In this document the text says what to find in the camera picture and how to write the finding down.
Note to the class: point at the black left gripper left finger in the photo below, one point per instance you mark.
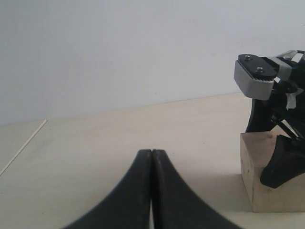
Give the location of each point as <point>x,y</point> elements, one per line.
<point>127,206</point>

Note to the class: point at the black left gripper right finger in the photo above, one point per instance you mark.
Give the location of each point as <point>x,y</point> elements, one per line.
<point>175,205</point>

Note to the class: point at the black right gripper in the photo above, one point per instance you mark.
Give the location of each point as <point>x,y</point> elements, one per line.
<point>286,110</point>

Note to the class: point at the large wooden cube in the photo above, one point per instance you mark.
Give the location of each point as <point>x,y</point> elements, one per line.
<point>256,150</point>

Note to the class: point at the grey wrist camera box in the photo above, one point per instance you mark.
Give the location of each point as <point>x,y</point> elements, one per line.
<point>254,75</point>

